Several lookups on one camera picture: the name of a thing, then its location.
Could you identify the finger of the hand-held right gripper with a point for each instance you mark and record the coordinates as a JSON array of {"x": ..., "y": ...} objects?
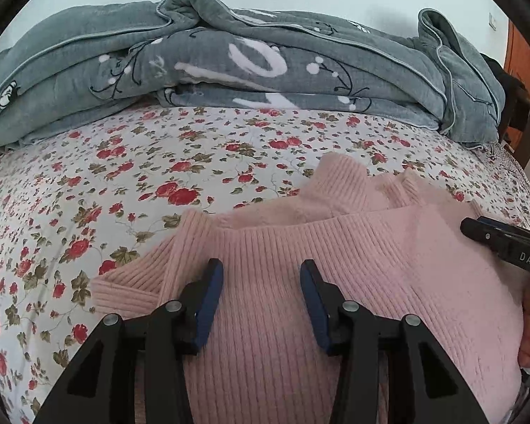
[
  {"x": 512, "y": 251},
  {"x": 516, "y": 232}
]

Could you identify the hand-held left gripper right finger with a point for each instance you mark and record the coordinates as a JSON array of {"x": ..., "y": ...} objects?
[{"x": 313, "y": 304}]

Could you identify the grey printed quilt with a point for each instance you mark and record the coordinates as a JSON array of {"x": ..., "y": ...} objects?
[{"x": 203, "y": 53}]

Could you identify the white wall switch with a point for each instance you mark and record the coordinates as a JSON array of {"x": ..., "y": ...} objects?
[{"x": 493, "y": 22}]

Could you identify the pink knit sweater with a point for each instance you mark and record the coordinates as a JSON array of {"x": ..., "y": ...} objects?
[{"x": 269, "y": 238}]

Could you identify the floral bed sheet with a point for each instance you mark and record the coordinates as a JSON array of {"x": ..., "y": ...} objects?
[{"x": 115, "y": 185}]

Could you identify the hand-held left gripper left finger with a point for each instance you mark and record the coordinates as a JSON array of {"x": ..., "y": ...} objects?
[{"x": 207, "y": 304}]

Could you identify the black garment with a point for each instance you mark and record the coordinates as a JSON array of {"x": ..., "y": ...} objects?
[{"x": 508, "y": 84}]

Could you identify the orange wooden door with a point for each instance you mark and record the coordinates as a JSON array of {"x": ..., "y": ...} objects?
[{"x": 519, "y": 53}]

